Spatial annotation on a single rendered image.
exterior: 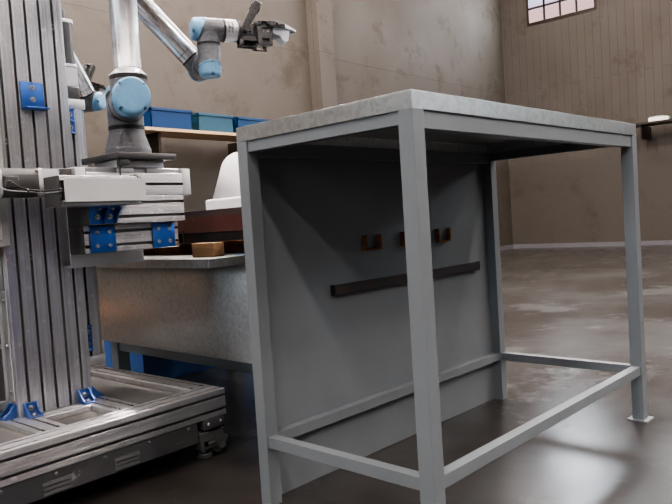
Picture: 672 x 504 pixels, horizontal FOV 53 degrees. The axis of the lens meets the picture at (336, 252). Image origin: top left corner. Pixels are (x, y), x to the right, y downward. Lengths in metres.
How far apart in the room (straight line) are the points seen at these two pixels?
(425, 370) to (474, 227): 1.34
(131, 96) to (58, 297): 0.70
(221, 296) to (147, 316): 0.53
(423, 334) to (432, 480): 0.32
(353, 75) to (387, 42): 1.06
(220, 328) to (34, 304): 0.63
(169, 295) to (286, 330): 0.88
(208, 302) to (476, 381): 1.11
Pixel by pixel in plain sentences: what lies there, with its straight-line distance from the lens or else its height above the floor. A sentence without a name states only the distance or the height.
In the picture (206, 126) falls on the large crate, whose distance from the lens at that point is 7.19.
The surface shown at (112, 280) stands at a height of 0.58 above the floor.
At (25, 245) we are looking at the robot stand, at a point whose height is 0.76.
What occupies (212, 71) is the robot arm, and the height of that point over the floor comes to 1.29.
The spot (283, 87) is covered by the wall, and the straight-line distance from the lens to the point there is 8.87.
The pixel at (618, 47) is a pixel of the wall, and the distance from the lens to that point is 13.18.
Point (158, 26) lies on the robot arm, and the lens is 2.46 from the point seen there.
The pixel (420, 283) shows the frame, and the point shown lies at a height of 0.63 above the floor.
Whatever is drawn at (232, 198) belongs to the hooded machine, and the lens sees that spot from 6.31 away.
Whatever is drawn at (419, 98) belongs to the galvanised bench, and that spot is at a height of 1.03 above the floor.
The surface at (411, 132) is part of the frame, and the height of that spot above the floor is 0.96.
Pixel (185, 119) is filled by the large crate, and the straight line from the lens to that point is 7.04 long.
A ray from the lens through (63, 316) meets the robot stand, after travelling 2.41.
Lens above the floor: 0.78
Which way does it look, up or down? 3 degrees down
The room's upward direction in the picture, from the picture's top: 4 degrees counter-clockwise
